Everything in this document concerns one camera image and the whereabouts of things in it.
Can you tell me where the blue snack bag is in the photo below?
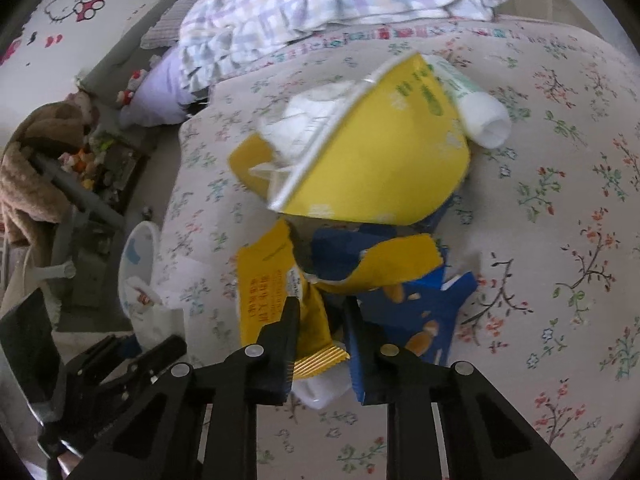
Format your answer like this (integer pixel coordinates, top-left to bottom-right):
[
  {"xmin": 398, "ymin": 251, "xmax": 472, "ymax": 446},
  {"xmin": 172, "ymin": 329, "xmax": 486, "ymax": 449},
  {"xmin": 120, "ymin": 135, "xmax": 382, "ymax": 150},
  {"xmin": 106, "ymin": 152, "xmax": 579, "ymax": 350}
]
[{"xmin": 310, "ymin": 195, "xmax": 478, "ymax": 406}]

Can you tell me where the white green tube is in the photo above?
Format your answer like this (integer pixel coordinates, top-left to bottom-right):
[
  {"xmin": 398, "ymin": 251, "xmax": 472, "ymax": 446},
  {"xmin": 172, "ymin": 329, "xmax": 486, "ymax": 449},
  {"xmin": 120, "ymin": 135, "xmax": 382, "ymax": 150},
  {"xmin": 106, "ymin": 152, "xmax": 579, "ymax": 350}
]
[{"xmin": 425, "ymin": 55, "xmax": 512, "ymax": 150}]

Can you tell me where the cluttered bedside table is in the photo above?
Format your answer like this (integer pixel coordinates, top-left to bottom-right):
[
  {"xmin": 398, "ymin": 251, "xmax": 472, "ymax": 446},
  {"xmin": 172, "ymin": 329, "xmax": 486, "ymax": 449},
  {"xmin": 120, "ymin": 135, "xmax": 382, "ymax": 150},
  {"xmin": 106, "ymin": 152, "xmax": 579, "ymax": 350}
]
[{"xmin": 60, "ymin": 127, "xmax": 157, "ymax": 213}]

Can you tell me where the checked blanket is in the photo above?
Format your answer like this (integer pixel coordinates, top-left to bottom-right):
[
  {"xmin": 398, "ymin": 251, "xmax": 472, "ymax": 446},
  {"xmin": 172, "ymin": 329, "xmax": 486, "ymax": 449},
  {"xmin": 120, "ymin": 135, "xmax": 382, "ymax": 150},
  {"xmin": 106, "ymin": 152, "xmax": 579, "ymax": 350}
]
[{"xmin": 177, "ymin": 0, "xmax": 516, "ymax": 87}]

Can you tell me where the red white plush toy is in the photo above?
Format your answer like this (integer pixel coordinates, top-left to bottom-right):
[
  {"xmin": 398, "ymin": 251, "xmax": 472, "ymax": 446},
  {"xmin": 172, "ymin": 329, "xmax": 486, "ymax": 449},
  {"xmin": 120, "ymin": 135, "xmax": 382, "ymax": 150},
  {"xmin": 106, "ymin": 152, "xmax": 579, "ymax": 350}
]
[{"xmin": 115, "ymin": 67, "xmax": 147, "ymax": 109}]

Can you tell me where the cartoon cat wall sticker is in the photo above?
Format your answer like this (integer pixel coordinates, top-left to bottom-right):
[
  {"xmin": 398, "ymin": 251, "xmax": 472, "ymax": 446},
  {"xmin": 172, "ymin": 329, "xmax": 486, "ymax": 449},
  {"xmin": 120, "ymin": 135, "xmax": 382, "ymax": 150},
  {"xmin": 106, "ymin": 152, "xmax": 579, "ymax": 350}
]
[{"xmin": 42, "ymin": 0, "xmax": 109, "ymax": 26}]

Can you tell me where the red white wrapper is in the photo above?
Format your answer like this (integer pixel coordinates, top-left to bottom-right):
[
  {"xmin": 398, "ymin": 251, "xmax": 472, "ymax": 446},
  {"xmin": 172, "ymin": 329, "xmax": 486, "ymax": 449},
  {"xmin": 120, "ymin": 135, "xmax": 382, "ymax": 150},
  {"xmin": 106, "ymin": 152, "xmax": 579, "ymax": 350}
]
[{"xmin": 126, "ymin": 279, "xmax": 165, "ymax": 307}]

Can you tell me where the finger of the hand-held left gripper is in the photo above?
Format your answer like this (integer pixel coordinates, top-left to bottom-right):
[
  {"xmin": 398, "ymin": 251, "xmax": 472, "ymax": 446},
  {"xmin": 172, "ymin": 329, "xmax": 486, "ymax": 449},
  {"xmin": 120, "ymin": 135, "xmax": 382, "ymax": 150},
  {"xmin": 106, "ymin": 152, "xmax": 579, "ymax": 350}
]
[
  {"xmin": 97, "ymin": 334, "xmax": 188, "ymax": 397},
  {"xmin": 65, "ymin": 334, "xmax": 132, "ymax": 386}
]

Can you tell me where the floral sheet bed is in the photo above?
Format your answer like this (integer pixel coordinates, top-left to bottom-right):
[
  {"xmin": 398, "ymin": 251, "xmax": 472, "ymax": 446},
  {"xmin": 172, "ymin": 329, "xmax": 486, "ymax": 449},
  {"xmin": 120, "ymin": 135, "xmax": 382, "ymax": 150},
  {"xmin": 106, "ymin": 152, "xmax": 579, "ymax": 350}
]
[{"xmin": 150, "ymin": 15, "xmax": 640, "ymax": 480}]

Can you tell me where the white round frame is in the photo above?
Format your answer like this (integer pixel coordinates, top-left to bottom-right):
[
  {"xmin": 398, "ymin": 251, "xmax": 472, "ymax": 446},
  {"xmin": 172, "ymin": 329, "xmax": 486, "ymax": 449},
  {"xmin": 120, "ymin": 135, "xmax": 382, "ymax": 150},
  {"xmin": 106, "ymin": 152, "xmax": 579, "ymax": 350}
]
[{"xmin": 0, "ymin": 240, "xmax": 77, "ymax": 313}]

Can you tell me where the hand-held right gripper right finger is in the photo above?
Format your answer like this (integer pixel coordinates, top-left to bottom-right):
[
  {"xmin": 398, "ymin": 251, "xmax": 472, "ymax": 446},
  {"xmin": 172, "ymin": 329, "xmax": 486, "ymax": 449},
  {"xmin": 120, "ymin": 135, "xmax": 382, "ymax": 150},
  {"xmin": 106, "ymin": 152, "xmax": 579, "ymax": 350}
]
[{"xmin": 342, "ymin": 296, "xmax": 581, "ymax": 480}]

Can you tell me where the white round bin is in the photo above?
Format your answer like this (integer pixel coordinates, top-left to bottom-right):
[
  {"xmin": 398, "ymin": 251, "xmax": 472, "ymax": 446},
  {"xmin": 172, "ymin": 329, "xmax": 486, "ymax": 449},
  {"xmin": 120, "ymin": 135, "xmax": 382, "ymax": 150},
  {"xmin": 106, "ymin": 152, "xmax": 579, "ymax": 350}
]
[{"xmin": 117, "ymin": 221, "xmax": 188, "ymax": 357}]

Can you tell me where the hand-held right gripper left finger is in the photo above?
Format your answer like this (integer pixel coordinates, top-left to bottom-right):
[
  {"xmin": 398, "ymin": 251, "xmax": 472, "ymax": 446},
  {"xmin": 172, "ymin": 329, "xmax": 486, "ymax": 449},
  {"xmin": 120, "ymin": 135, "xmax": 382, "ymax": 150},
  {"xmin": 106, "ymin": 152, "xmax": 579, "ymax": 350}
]
[{"xmin": 65, "ymin": 296, "xmax": 302, "ymax": 480}]

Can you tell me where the plaid pillow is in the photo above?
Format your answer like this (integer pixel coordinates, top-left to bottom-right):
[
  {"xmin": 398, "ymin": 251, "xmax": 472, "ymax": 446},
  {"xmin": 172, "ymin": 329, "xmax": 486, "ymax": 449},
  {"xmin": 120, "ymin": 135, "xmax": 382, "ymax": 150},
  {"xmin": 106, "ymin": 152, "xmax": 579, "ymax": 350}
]
[{"xmin": 140, "ymin": 0, "xmax": 212, "ymax": 51}]

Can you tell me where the yellow snack wrapper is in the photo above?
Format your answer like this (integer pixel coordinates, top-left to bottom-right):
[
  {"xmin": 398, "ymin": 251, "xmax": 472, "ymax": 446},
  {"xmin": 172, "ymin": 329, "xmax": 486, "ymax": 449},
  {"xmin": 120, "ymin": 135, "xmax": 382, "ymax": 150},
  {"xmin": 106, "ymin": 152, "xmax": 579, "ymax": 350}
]
[{"xmin": 236, "ymin": 219, "xmax": 351, "ymax": 380}]

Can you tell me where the grey headboard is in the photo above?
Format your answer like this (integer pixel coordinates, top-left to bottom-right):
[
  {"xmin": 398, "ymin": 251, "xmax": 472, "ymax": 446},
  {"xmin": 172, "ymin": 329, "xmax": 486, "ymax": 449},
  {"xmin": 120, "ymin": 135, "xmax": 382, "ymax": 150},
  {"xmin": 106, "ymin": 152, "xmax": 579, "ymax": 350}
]
[{"xmin": 80, "ymin": 0, "xmax": 236, "ymax": 103}]

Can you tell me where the lilac pillow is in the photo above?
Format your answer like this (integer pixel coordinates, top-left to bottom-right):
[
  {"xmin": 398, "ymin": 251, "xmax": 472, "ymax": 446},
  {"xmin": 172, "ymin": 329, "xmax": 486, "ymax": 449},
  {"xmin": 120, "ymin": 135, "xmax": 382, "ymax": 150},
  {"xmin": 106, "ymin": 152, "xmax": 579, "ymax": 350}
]
[{"xmin": 117, "ymin": 52, "xmax": 202, "ymax": 128}]

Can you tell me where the brown plush blanket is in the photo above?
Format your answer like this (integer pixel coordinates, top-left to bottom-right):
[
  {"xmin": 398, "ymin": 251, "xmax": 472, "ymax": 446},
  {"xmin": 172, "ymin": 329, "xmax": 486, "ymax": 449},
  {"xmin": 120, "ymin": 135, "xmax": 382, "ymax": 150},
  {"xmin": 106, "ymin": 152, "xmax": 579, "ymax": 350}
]
[{"xmin": 0, "ymin": 101, "xmax": 95, "ymax": 247}]

